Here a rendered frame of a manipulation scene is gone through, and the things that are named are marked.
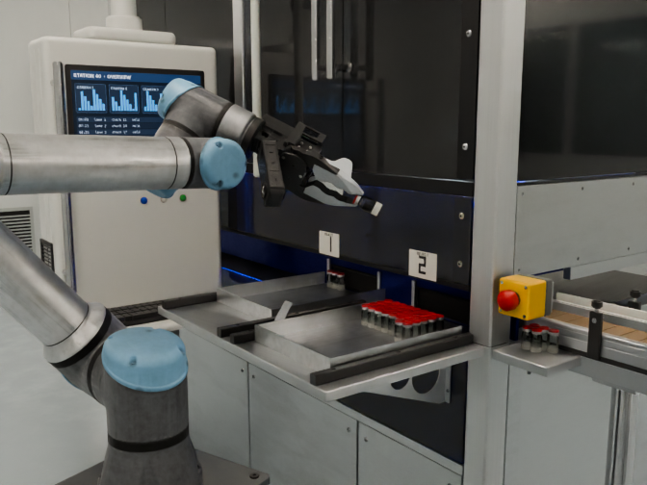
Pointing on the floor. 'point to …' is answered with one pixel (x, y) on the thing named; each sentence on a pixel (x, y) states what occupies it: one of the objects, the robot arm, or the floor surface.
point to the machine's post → (493, 233)
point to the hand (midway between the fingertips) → (351, 198)
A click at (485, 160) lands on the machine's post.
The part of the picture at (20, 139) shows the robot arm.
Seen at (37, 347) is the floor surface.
